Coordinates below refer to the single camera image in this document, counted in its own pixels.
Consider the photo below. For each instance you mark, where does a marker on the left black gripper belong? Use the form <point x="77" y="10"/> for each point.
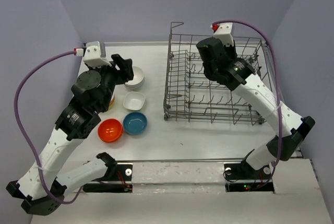
<point x="127" y="73"/>

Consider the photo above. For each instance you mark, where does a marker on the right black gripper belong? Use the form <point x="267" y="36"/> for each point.
<point x="232" y="49"/>

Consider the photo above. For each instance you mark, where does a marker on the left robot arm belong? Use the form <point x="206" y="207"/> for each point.
<point x="42" y="190"/>

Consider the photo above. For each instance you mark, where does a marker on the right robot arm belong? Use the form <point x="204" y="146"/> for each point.
<point x="289" y="127"/>

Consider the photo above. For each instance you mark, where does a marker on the white square bowl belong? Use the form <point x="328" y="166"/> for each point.
<point x="134" y="101"/>

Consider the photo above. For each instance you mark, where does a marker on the yellow striped bowl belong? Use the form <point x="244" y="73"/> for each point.
<point x="112" y="101"/>

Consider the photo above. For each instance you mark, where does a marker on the blue bowl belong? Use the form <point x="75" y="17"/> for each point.
<point x="135" y="123"/>

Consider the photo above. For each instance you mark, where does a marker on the orange bowl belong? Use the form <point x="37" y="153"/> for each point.
<point x="110" y="130"/>

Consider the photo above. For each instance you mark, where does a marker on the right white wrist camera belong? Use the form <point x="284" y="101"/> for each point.
<point x="223" y="32"/>

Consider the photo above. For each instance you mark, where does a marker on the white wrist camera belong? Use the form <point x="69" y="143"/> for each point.
<point x="93" y="54"/>
<point x="223" y="32"/>

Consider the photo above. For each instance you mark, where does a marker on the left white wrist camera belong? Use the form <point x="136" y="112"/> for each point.
<point x="93" y="54"/>

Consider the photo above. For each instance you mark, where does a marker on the grey wire dish rack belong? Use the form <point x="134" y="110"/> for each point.
<point x="201" y="90"/>

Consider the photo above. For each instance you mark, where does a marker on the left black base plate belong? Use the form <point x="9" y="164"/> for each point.
<point x="115" y="180"/>

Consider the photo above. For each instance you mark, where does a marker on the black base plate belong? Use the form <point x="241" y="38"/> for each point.
<point x="115" y="180"/>
<point x="237" y="181"/>

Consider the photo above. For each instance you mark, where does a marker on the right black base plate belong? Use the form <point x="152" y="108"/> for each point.
<point x="237" y="181"/>

